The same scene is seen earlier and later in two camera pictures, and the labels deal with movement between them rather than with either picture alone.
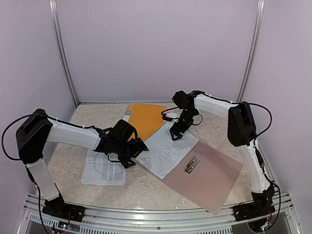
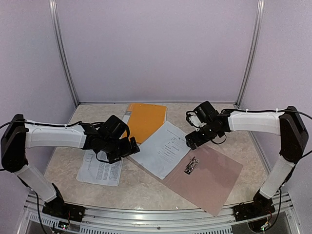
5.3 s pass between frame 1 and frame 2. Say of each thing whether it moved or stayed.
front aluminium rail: stayed
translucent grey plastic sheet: stayed
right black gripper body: moved
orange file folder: stayed
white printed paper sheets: stayed
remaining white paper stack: moved
